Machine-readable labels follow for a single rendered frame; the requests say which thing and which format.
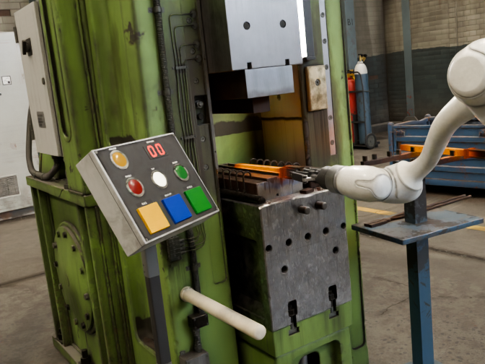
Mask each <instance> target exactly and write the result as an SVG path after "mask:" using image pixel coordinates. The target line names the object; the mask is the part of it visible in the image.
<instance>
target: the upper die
mask: <svg viewBox="0 0 485 364"><path fill-rule="evenodd" d="M208 76H209V89H210V95H211V100H232V99H248V98H259V97H265V96H270V95H280V94H287V93H292V92H294V81H293V73H292V65H288V66H275V67H267V68H260V69H245V70H239V71H227V72H221V73H215V74H208Z"/></svg>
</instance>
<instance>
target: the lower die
mask: <svg viewBox="0 0 485 364"><path fill-rule="evenodd" d="M227 163H228V162H227ZM227 163H223V164H227ZM223 164H219V165H218V166H219V168H223V169H225V168H229V169H230V170H231V169H235V170H236V171H238V170H242V171H243V172H245V171H249V172H250V173H251V175H252V178H250V174H249V173H246V174H245V176H244V180H245V190H246V193H247V194H254V195H258V196H263V197H264V198H265V200H269V199H275V198H278V197H281V196H286V195H290V194H295V193H298V192H300V190H302V189H303V187H302V182H299V181H296V180H292V179H287V178H285V177H284V178H280V173H277V172H272V171H266V170H256V169H250V168H239V167H233V166H228V165H223ZM218 171H219V172H218V179H219V187H220V188H221V189H223V180H222V169H218ZM228 174H229V171H228V170H225V171H224V184H225V187H226V189H228V190H229V189H230V182H229V176H228ZM235 174H236V172H235V171H232V172H231V174H230V178H231V185H232V190H233V191H236V189H237V187H236V180H235ZM237 183H238V188H239V192H242V193H243V174H242V172H239V173H238V174H237ZM276 194H279V195H278V196H277V195H276Z"/></svg>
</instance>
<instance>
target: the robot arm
mask: <svg viewBox="0 0 485 364"><path fill-rule="evenodd" d="M447 82H448V85H449V88H450V90H451V92H452V94H454V97H453V98H452V99H451V100H450V102H449V103H448V104H447V105H446V106H445V107H444V108H443V109H442V110H441V111H440V112H439V113H438V115H437V116H436V118H435V119H434V121H433V122H432V125H431V127H430V129H429V133H428V135H427V138H426V141H425V143H424V147H423V150H422V152H421V154H420V156H419V157H418V158H416V159H415V160H414V161H412V162H407V161H400V162H398V163H396V164H393V165H389V166H386V167H385V168H376V167H373V166H368V165H353V166H343V165H334V166H332V167H331V166H325V167H323V168H322V169H320V168H309V169H306V168H305V169H303V171H299V170H298V169H297V168H296V169H293V168H284V176H286V177H291V178H292V180H296V181H299V182H303V183H304V184H306V183H308V181H309V182H313V183H318V184H319V185H320V187H321V188H322V189H327V190H329V191H330V192H331V193H334V194H340V195H345V196H347V197H349V198H350V199H355V200H358V201H363V202H383V203H389V204H405V203H408V202H412V201H413V200H415V199H417V198H418V197H419V196H420V194H421V192H422V189H423V182H422V180H423V179H424V177H425V176H427V175H428V174H429V173H430V172H431V171H432V170H433V168H434V167H435V166H436V164H437V163H438V162H439V160H440V158H441V156H442V154H443V152H444V151H445V148H446V146H447V144H448V142H449V141H450V138H451V137H452V135H453V134H454V132H455V131H456V130H457V129H458V128H459V127H460V126H462V125H463V124H464V123H466V122H467V121H470V120H471V119H473V118H475V117H477V119H478V120H479V121H480V122H481V123H482V124H483V125H485V38H482V39H479V40H475V41H473V42H472V43H471V44H469V45H467V46H466V47H465V48H464V49H462V50H461V51H459V52H458V53H457V54H456V55H455V56H454V58H453V59H452V61H451V63H450V65H449V68H448V71H447Z"/></svg>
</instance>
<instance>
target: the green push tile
mask: <svg viewBox="0 0 485 364"><path fill-rule="evenodd" d="M183 193H184V194H185V197H186V198H187V200H188V202H189V203H190V205H191V206H192V208H193V210H194V212H195V213H196V215H198V214H201V213H202V212H205V211H207V210H209V209H211V208H212V205H211V204H210V202H209V200H208V199H207V198H206V195H205V193H204V192H203V190H202V189H201V187H200V186H197V187H195V188H192V189H190V190H187V191H184V192H183Z"/></svg>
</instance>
